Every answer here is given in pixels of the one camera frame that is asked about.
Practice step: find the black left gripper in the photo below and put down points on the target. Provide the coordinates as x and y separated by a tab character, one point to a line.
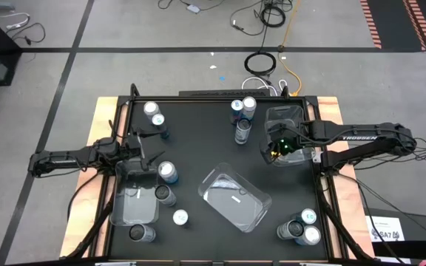
133	147

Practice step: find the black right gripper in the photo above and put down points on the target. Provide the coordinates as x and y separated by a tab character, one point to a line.
285	134

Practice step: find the clear plastic bin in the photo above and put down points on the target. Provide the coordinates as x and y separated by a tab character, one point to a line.
290	112
135	207
235	199

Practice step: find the blue silver Red Bull can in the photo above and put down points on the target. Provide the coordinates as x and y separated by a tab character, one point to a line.
158	120
308	216
180	217
237	106

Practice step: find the white Celsius can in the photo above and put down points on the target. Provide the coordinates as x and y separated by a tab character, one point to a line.
164	193
290	229
243	128
141	233

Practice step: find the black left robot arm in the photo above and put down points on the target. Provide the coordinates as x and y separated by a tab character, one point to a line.
61	159

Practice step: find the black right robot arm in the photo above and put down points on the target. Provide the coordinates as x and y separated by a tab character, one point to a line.
361	133

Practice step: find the wooden table board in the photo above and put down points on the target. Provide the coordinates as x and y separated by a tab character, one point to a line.
102	111

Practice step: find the black computer case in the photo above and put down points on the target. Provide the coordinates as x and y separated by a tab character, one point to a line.
224	93

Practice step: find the white paper sign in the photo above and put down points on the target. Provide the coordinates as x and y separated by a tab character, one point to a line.
385	227

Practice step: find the grey power adapter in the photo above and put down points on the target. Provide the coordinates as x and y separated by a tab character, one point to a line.
193	8

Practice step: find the black sign stand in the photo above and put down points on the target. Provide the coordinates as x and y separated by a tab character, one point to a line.
420	229

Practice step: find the black metal table frame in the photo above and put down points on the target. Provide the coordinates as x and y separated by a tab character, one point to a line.
216	99

